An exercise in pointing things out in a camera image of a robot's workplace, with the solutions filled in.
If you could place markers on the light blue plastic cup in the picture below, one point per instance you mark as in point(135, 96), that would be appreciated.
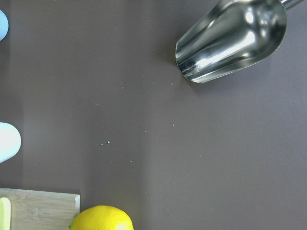
point(4, 25)

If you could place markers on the yellow plastic knife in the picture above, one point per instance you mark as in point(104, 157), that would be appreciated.
point(5, 213)

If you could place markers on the whole yellow lemon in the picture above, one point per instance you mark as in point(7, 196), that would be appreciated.
point(102, 218)

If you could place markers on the shiny metal scoop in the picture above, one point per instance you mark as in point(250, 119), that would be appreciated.
point(233, 35)

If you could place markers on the bamboo cutting board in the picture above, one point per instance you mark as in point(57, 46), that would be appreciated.
point(40, 210)

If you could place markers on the pale yellow plastic cup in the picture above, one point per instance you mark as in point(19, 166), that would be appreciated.
point(10, 141)

